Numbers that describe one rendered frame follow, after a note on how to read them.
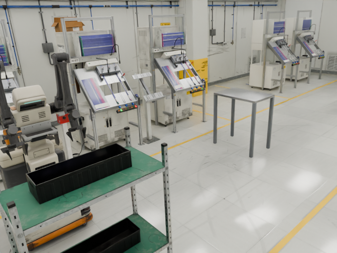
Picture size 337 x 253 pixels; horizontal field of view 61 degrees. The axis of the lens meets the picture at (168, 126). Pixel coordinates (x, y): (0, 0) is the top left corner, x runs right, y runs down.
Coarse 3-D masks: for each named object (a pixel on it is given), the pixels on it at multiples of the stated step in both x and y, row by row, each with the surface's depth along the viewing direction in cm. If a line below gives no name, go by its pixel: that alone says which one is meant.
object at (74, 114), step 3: (63, 108) 216; (75, 108) 218; (66, 111) 214; (69, 111) 212; (72, 111) 209; (75, 111) 210; (78, 111) 211; (72, 114) 208; (75, 114) 209; (78, 114) 210; (72, 117) 210; (75, 117) 209
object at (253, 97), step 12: (216, 96) 412; (228, 96) 393; (240, 96) 385; (252, 96) 383; (264, 96) 380; (216, 108) 419; (252, 108) 367; (216, 120) 426; (252, 120) 372; (216, 132) 432; (252, 132) 376; (252, 144) 382; (252, 156) 390
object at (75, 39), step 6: (66, 18) 375; (72, 18) 380; (78, 18) 385; (84, 18) 391; (90, 18) 397; (96, 18) 403; (102, 18) 409; (108, 18) 413; (114, 30) 417; (72, 36) 394; (78, 36) 384; (114, 36) 424; (78, 42) 386; (78, 48) 389; (78, 54) 394; (102, 54) 414; (72, 60) 390; (78, 60) 396; (138, 102) 427; (90, 114) 380; (90, 138) 402; (138, 144) 447; (144, 144) 447
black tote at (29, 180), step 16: (112, 144) 187; (80, 160) 174; (96, 160) 182; (112, 160) 170; (128, 160) 178; (32, 176) 157; (48, 176) 163; (64, 176) 152; (80, 176) 158; (96, 176) 165; (32, 192) 154; (48, 192) 148; (64, 192) 154
